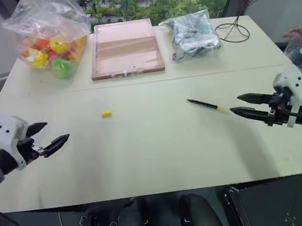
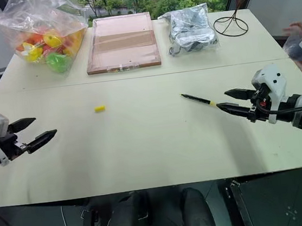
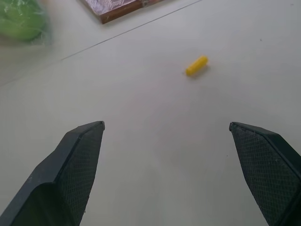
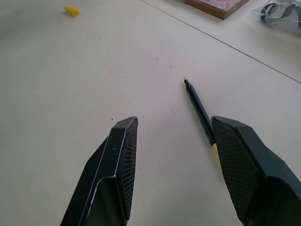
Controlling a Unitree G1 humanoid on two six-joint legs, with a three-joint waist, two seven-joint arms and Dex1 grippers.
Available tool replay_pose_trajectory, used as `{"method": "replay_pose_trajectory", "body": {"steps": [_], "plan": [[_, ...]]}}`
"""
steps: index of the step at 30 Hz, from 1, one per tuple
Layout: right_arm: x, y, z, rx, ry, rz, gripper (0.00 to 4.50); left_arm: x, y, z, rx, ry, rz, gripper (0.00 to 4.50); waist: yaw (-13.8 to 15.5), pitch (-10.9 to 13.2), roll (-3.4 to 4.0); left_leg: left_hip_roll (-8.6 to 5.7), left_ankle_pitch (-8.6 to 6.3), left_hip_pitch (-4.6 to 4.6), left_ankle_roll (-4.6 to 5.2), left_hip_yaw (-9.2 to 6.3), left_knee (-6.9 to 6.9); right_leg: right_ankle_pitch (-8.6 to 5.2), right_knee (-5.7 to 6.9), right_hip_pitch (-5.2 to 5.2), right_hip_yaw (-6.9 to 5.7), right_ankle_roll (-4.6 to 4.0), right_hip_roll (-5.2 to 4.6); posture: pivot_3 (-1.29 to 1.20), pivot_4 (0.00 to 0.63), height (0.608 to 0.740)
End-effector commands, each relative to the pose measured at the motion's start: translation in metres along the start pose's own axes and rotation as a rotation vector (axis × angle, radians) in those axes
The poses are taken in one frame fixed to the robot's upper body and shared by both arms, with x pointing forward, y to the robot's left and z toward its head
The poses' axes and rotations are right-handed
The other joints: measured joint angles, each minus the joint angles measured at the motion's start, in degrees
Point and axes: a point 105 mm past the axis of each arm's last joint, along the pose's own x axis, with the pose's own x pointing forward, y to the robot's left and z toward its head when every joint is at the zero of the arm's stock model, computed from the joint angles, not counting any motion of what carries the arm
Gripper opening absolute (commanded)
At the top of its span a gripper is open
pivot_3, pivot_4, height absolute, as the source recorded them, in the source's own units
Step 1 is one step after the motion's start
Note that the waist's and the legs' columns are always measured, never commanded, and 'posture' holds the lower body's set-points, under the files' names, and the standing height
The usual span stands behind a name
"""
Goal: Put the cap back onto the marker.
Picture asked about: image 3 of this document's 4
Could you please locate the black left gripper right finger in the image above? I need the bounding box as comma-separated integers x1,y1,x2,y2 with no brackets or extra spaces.
229,121,301,226

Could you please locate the green fruit in plastic bag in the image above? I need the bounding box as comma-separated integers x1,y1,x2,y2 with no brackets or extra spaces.
0,0,53,45

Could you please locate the brown wooden board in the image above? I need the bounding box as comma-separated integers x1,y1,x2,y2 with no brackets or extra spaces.
79,0,166,25

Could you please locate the small yellow cylinder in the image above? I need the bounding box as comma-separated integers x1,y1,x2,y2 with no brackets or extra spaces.
185,55,209,76

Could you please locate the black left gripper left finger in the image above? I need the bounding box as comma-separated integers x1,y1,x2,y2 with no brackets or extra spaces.
0,121,106,226

